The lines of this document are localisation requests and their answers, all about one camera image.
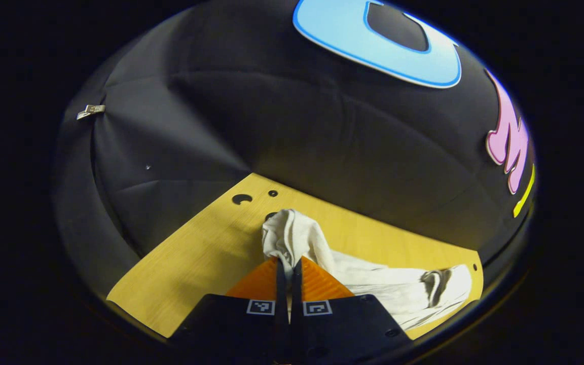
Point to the silver metal clip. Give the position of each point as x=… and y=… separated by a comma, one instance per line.
x=90, y=110

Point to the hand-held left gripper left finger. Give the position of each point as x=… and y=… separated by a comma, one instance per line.
x=281, y=304

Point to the black backdrop cloth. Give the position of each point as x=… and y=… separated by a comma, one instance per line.
x=271, y=116

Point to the white jeans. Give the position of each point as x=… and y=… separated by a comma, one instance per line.
x=373, y=284

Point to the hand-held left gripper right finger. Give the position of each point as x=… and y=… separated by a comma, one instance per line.
x=296, y=304

